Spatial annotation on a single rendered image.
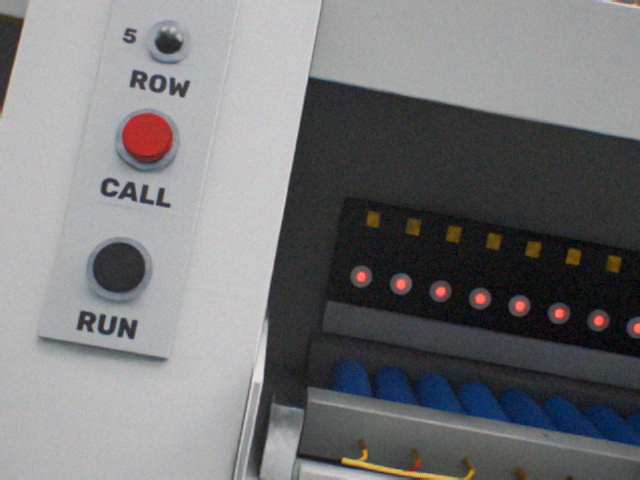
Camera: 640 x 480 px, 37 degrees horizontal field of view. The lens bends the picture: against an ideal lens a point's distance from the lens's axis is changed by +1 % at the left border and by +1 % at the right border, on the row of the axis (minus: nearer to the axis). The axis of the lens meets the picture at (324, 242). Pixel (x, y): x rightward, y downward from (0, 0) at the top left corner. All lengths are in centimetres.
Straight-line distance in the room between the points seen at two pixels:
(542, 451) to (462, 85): 14
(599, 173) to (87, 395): 34
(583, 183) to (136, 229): 31
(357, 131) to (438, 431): 21
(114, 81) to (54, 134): 3
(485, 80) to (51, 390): 18
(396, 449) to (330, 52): 15
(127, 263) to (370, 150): 25
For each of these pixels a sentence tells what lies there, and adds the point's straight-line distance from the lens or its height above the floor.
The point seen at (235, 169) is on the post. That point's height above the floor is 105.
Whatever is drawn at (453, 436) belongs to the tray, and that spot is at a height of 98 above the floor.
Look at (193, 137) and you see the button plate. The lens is 31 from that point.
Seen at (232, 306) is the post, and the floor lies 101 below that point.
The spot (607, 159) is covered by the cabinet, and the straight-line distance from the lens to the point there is 56.
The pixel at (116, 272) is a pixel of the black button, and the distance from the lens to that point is 30.
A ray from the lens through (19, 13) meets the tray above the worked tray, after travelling 35.
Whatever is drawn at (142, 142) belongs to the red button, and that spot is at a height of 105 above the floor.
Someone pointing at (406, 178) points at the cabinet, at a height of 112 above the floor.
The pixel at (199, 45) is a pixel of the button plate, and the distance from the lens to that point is 32.
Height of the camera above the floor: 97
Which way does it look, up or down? 11 degrees up
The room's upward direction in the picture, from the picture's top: 10 degrees clockwise
